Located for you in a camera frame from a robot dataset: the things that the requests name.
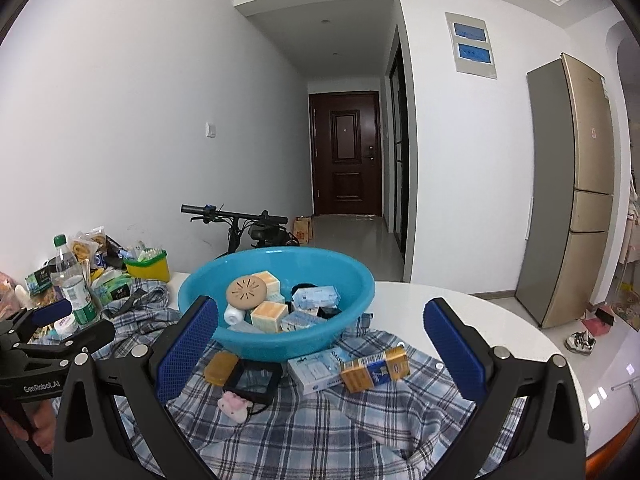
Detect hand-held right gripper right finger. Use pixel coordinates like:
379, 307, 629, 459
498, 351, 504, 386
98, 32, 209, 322
422, 297, 587, 480

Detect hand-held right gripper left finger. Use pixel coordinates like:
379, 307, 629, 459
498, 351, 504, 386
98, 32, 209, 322
52, 295, 219, 480

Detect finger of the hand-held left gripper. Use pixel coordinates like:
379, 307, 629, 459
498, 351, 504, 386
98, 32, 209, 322
0, 300, 73, 348
12, 320, 116, 357

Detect round beige slotted disc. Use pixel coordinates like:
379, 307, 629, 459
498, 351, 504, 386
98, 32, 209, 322
226, 275, 264, 308

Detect cream orange box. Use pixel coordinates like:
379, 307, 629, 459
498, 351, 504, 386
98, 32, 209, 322
250, 301, 290, 333
251, 270, 281, 301

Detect light blue tissue packet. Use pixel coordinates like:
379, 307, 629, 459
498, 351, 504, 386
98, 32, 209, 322
281, 310, 328, 333
291, 285, 342, 311

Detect blue plastic basin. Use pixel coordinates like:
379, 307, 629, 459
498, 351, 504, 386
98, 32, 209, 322
178, 246, 376, 362

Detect person's left hand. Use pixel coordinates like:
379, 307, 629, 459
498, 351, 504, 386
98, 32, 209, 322
0, 400, 57, 453

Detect green floral tissue packet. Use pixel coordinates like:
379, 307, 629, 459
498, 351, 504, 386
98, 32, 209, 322
92, 275, 132, 303
25, 267, 56, 295

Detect clear bottle green cap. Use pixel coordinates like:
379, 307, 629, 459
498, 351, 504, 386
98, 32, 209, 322
52, 234, 99, 328

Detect amber plastic case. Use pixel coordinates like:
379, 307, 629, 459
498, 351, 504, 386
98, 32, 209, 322
204, 351, 240, 387

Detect black cosmetic tube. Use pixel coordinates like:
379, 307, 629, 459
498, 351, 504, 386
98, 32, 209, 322
102, 294, 151, 318

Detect clear pastry snack bag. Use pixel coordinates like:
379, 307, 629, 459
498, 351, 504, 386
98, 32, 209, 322
69, 227, 107, 263

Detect pink white toy figure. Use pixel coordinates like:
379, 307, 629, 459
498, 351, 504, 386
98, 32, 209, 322
217, 391, 251, 422

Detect gold blue box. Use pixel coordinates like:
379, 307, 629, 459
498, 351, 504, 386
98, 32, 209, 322
340, 346, 412, 394

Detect green yellow plastic container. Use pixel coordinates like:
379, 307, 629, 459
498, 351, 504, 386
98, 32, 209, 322
124, 249, 171, 281

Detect black snack bag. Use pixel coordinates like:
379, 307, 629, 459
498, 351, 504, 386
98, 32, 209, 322
105, 235, 126, 268

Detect white blue carton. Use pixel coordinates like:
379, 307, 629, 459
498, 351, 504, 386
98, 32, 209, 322
287, 349, 353, 394

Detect grey sneakers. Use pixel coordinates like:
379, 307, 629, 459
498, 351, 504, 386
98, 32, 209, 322
565, 331, 597, 356

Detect black bicycle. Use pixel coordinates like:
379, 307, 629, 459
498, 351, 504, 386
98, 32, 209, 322
181, 204, 300, 261

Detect pink box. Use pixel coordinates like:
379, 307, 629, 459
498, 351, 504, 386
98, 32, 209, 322
582, 305, 617, 337

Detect blue plaid cloth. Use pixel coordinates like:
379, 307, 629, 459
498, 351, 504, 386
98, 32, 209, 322
92, 280, 528, 480

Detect black framed glass door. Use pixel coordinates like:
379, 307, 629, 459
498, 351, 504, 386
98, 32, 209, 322
384, 25, 412, 263

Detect gold grey refrigerator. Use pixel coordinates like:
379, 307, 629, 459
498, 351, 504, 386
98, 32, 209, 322
515, 52, 615, 330

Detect dark brown entrance door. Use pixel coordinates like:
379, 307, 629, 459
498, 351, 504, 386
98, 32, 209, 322
308, 91, 383, 217

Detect black square frame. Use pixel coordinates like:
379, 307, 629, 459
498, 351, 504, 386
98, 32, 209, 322
222, 357, 283, 406

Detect grey wall panel blue windows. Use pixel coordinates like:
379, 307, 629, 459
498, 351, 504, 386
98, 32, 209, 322
445, 11, 499, 79

